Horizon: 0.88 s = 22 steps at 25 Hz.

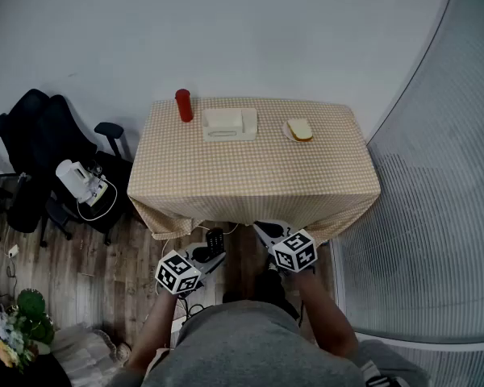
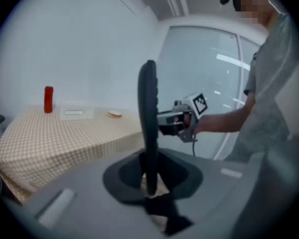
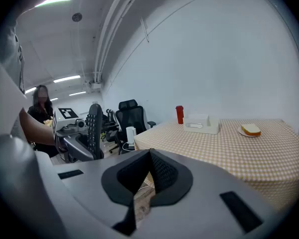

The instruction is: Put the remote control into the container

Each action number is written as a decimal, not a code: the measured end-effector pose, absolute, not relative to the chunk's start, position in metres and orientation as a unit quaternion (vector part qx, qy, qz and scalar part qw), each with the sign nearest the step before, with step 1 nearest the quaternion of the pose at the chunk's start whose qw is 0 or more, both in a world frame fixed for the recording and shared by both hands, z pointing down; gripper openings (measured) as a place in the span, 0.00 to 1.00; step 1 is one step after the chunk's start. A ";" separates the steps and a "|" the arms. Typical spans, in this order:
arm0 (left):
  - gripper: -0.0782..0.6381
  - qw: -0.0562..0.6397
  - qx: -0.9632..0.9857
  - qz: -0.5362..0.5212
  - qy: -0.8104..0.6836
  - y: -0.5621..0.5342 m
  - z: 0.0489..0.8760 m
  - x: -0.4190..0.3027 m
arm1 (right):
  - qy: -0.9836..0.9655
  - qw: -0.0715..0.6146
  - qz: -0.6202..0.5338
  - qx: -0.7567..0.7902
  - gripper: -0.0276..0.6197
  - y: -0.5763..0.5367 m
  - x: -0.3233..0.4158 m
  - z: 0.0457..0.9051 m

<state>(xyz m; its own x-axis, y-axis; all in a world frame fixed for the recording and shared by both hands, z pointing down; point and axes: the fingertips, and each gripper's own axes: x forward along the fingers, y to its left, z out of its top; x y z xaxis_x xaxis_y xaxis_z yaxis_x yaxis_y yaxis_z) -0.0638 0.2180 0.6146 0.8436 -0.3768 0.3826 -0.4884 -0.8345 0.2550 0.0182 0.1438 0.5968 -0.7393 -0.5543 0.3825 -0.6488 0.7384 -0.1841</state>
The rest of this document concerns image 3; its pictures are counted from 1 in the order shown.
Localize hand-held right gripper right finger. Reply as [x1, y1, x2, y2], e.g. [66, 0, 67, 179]
[136, 148, 286, 239]

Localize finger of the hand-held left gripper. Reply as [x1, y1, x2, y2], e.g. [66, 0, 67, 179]
[63, 134, 102, 163]

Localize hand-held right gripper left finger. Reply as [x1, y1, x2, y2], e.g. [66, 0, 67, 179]
[53, 148, 152, 239]

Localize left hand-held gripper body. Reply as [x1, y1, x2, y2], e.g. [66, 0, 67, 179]
[51, 107, 89, 149]

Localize small black object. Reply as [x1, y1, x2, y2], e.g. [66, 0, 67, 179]
[86, 103, 105, 160]

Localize white compartment tray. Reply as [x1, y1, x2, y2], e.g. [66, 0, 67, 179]
[183, 114, 220, 135]

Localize person's left forearm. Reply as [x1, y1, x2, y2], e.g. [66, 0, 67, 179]
[18, 108, 56, 146]

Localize yellow checkered tablecloth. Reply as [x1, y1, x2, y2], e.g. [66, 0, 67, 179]
[134, 118, 299, 213]

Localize black office chair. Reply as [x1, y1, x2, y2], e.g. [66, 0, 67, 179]
[114, 99, 157, 144]
[101, 108, 121, 155]

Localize white electric kettle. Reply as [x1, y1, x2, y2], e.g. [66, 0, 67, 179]
[126, 126, 137, 146]

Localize bread slice on plate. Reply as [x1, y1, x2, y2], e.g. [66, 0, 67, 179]
[238, 126, 261, 138]

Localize red bottle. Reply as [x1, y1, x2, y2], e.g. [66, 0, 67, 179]
[175, 105, 184, 124]

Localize person's grey sweatshirt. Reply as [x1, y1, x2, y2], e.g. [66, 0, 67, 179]
[0, 8, 27, 96]

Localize white ceiling pipe bundle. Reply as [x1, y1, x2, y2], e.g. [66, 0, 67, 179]
[93, 0, 150, 83]

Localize white cable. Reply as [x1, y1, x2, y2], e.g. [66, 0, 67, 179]
[122, 141, 135, 152]

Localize white wall cable duct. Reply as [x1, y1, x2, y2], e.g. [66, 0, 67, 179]
[139, 16, 150, 43]

